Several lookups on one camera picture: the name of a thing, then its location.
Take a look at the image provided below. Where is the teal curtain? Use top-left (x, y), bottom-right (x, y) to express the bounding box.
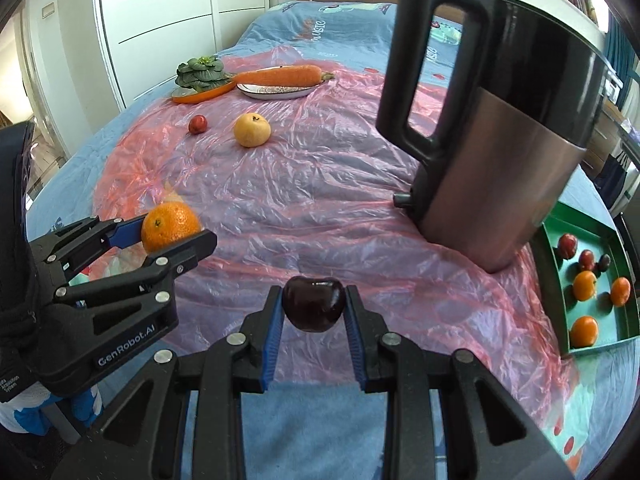
top-left (602, 10), bottom-right (640, 111)

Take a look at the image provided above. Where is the white patterned plate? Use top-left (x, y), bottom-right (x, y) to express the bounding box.
top-left (236, 66), bottom-right (326, 100)

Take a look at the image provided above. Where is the wooden cabinet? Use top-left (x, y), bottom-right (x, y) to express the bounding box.
top-left (582, 105), bottom-right (626, 176)

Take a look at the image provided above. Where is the green tray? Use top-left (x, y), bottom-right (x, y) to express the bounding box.
top-left (530, 200), bottom-right (640, 358)

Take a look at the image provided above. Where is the pink plastic sheet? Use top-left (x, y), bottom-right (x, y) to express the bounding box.
top-left (92, 42), bottom-right (576, 396)

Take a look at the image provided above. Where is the carrot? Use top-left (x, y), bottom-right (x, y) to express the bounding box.
top-left (235, 65), bottom-right (336, 86)

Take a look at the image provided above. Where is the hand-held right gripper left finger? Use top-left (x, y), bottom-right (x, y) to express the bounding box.
top-left (50, 285), bottom-right (286, 480)

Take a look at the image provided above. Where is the dark cloth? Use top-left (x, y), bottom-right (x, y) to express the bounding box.
top-left (595, 152), bottom-right (640, 211)

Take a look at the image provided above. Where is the orange plate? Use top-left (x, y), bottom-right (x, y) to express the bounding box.
top-left (171, 76), bottom-right (237, 105)

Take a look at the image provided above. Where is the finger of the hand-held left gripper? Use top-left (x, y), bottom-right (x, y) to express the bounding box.
top-left (29, 215), bottom-right (151, 281)
top-left (52, 230), bottom-right (218, 321)

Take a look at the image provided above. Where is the person's left hand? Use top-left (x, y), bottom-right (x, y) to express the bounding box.
top-left (0, 260), bottom-right (51, 378)

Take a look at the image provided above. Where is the small orange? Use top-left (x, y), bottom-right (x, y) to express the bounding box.
top-left (610, 277), bottom-right (632, 307)

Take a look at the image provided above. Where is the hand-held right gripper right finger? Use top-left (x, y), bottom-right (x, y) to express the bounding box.
top-left (344, 285), bottom-right (576, 480)

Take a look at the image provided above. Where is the blue white cloth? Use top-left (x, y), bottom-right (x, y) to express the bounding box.
top-left (0, 387), bottom-right (103, 443)

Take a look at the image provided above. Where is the large orange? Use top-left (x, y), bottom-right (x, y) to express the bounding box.
top-left (570, 316), bottom-right (599, 348)

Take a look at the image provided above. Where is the yellow apple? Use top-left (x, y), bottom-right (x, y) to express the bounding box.
top-left (234, 112), bottom-right (272, 148)

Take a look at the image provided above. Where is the white wardrobe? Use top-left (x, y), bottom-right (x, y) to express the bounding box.
top-left (92, 0), bottom-right (273, 111)

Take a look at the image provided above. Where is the steel black electric kettle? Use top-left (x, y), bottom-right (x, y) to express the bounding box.
top-left (375, 0), bottom-right (613, 275)

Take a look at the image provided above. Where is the green bok choy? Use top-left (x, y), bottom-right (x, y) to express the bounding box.
top-left (175, 55), bottom-right (233, 92)

